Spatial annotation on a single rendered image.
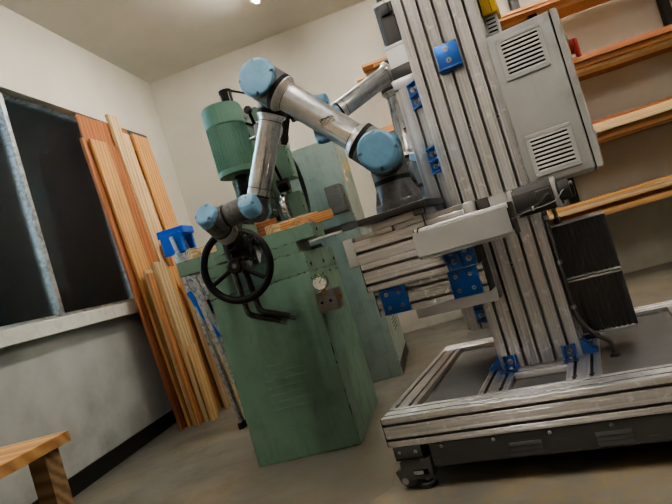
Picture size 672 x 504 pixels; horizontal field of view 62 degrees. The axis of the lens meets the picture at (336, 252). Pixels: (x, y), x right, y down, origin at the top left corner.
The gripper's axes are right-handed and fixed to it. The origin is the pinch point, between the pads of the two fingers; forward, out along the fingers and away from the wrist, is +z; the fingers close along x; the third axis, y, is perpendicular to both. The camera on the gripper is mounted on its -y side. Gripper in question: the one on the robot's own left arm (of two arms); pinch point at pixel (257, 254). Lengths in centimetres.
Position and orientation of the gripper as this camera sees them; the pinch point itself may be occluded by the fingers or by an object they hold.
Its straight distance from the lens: 200.7
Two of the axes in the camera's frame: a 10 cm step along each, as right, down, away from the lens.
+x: 9.1, -3.6, -2.1
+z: 3.5, 4.1, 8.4
